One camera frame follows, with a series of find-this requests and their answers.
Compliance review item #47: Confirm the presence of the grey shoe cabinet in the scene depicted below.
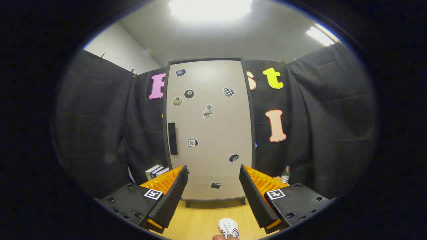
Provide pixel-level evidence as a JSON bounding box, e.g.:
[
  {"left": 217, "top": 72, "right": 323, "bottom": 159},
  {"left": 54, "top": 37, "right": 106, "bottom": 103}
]
[{"left": 163, "top": 58, "right": 257, "bottom": 208}]

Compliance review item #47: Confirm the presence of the black backdrop cloth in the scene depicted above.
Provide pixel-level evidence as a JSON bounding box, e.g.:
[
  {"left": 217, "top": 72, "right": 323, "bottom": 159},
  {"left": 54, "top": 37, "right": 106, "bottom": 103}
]
[{"left": 55, "top": 43, "right": 379, "bottom": 200}]

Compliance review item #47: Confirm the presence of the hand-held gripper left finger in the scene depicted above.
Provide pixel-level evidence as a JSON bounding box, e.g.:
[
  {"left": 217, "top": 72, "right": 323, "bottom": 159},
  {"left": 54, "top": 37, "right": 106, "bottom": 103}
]
[{"left": 99, "top": 166, "right": 188, "bottom": 234}]

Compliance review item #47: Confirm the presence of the black cabinet door handle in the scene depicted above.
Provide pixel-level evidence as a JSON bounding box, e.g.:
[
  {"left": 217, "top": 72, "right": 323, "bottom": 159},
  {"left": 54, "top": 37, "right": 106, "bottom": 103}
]
[{"left": 168, "top": 122, "right": 178, "bottom": 155}]

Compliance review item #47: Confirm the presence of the large ceiling light panel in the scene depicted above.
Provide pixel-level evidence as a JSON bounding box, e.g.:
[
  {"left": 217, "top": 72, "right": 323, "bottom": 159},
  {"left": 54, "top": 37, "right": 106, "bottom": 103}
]
[{"left": 168, "top": 0, "right": 252, "bottom": 21}]

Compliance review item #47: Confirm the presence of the white canvas shoe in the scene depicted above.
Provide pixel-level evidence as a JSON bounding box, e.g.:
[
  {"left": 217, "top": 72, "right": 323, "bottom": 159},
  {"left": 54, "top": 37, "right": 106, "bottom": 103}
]
[{"left": 218, "top": 218, "right": 240, "bottom": 240}]

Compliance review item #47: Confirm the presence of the green spine book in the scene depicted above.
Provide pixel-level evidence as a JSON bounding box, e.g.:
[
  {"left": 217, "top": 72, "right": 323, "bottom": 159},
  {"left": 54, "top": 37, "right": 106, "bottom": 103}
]
[{"left": 145, "top": 164, "right": 160, "bottom": 181}]

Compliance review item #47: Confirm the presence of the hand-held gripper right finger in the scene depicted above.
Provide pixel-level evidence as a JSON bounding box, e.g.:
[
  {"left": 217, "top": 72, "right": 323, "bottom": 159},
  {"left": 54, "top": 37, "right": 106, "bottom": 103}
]
[{"left": 239, "top": 164, "right": 336, "bottom": 234}]

